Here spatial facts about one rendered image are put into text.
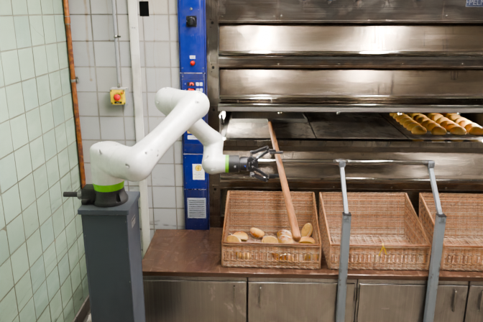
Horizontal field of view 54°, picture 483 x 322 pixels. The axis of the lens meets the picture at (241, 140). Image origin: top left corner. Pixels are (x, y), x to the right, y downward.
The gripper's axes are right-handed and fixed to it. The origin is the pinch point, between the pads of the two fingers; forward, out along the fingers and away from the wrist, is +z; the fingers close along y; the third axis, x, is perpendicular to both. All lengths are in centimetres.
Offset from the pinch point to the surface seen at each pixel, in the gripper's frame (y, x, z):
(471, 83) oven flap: -34, -51, 116
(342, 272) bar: 58, 8, 34
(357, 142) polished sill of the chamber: 3, -52, 52
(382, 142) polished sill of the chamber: 3, -51, 67
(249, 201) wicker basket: 41, -48, -15
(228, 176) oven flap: 25, -49, -29
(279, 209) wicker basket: 46, -46, 4
